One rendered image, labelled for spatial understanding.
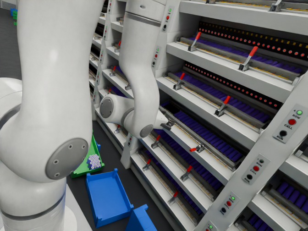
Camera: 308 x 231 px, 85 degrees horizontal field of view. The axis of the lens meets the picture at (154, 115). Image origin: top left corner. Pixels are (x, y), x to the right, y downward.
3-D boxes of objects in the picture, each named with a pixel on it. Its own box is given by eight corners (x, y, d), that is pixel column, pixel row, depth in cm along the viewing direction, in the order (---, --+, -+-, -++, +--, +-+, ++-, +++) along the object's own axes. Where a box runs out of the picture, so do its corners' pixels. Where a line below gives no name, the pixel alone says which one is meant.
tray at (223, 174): (225, 186, 70) (232, 174, 64) (145, 113, 108) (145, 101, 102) (251, 163, 80) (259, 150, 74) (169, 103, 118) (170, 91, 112)
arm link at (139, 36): (190, 31, 37) (155, 137, 51) (145, 18, 46) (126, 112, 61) (163, 22, 31) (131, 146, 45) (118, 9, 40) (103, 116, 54)
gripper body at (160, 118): (129, 112, 63) (147, 116, 72) (143, 131, 58) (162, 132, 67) (140, 97, 61) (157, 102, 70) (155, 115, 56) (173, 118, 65)
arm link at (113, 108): (152, 110, 54) (135, 97, 59) (121, 103, 44) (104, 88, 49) (140, 131, 56) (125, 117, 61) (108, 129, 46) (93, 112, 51)
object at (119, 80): (138, 107, 114) (136, 89, 105) (102, 74, 152) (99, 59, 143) (161, 97, 124) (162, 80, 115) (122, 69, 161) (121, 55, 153)
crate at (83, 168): (101, 169, 120) (104, 165, 115) (71, 178, 107) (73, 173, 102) (90, 134, 133) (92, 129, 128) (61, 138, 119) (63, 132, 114)
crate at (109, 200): (130, 215, 98) (134, 206, 94) (95, 228, 86) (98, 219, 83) (114, 176, 119) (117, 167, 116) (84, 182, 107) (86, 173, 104)
